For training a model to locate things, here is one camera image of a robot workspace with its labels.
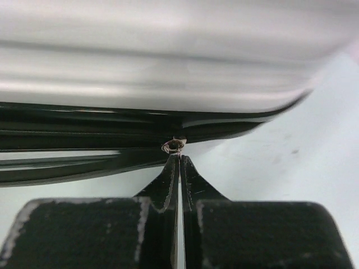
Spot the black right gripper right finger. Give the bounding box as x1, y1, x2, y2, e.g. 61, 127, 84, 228
181, 156, 353, 268

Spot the space astronaut print suitcase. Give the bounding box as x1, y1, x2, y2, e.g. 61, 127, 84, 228
1, 1, 358, 187

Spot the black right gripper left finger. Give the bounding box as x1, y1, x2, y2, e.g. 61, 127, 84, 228
1, 155, 179, 268

